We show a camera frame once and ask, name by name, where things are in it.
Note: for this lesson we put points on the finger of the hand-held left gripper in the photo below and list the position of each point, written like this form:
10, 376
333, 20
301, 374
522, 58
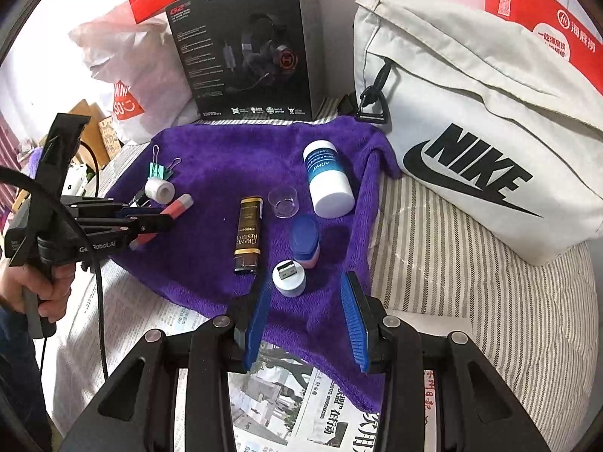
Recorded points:
103, 207
150, 225

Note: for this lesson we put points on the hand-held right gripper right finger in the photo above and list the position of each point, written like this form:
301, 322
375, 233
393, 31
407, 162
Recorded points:
353, 325

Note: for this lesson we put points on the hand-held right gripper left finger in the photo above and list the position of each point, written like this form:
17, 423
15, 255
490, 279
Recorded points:
256, 320

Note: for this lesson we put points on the pink lip balm tube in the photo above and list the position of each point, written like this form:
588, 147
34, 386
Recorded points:
181, 205

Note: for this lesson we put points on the white usb adapter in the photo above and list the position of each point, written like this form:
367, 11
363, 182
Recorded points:
289, 287

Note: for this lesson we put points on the small blue-capped pink bottle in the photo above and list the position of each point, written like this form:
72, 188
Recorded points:
304, 238

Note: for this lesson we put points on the person's left forearm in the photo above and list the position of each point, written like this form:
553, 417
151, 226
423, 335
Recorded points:
23, 386

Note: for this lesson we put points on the person's left hand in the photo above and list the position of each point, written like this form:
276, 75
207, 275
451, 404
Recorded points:
56, 287

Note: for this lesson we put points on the white tape roll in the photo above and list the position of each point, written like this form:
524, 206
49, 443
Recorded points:
158, 189

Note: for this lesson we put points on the white spotted cloth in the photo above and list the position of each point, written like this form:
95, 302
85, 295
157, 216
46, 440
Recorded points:
73, 176

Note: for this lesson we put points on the green binder clip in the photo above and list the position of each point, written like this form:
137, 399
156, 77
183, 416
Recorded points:
158, 170

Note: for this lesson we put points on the patterned cardboard box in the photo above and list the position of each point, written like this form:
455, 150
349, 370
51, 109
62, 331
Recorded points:
109, 139

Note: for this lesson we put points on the newspaper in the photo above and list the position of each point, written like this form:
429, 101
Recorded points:
282, 400

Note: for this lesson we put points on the purple plush toy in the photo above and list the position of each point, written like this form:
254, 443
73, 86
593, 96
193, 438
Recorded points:
33, 157

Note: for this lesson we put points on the black gold rectangular packet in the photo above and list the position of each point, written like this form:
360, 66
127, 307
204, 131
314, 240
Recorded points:
247, 235

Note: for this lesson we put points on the purple fleece towel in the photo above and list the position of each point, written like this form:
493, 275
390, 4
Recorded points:
212, 150

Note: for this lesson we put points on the wooden furniture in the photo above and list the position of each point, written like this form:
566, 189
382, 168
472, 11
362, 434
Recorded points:
82, 110

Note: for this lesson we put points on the small clear plastic cup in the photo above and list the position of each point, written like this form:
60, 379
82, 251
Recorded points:
282, 202

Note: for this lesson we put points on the white bottle with blue label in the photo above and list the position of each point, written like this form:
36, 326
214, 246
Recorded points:
332, 193

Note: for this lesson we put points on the white plastic bag red print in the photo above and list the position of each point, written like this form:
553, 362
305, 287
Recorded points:
132, 56

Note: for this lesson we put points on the black headset box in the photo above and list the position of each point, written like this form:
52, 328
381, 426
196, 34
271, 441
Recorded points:
212, 56

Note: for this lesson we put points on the white canvas bag black logo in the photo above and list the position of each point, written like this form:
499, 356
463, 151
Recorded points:
471, 103

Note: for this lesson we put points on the red bag with white print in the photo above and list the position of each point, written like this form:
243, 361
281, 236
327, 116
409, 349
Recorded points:
532, 4

